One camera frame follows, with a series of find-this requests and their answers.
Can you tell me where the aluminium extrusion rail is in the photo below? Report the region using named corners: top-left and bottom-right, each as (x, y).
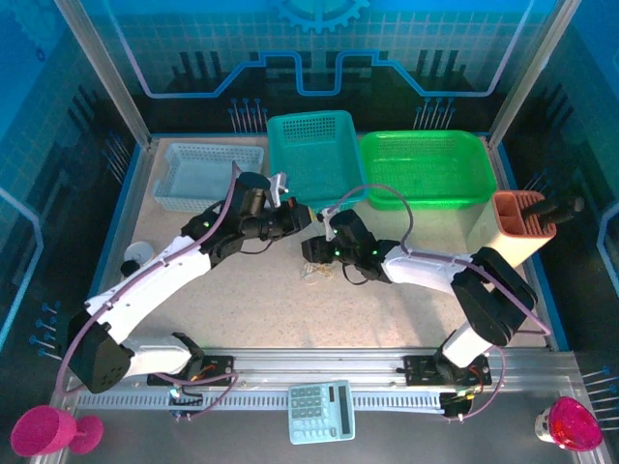
top-left (115, 345), bottom-right (576, 391)

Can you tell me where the light blue calculator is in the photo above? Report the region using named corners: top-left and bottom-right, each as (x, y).
top-left (288, 380), bottom-right (357, 446)

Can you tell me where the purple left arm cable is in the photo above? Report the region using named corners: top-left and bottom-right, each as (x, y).
top-left (55, 161), bottom-right (241, 421)

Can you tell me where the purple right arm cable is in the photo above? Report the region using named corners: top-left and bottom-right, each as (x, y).
top-left (333, 183), bottom-right (552, 421)

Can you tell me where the pale grey perforated basket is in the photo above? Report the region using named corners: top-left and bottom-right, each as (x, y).
top-left (153, 142), bottom-right (266, 214)

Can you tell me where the aluminium frame post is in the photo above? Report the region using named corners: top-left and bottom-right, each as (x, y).
top-left (52, 0), bottom-right (154, 149)
top-left (486, 0), bottom-right (584, 146)

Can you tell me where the teal plastic basket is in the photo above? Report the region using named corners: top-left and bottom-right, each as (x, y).
top-left (266, 109), bottom-right (368, 216)

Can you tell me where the green plastic basket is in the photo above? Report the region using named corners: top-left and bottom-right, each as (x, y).
top-left (360, 130), bottom-right (498, 213)

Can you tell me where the pink cup silver base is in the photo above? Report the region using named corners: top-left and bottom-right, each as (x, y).
top-left (534, 395), bottom-right (604, 453)

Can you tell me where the magenta goblet cup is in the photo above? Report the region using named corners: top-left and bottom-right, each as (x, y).
top-left (9, 404), bottom-right (105, 458)

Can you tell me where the beige utensil holder terracotta rim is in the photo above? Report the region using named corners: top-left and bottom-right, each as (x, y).
top-left (466, 190), bottom-right (558, 275)

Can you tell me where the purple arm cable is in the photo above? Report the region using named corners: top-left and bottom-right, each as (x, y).
top-left (333, 183), bottom-right (552, 421)
top-left (55, 161), bottom-right (241, 421)

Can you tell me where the grey slotted cable duct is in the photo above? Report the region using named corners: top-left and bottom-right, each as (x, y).
top-left (74, 389), bottom-right (449, 413)

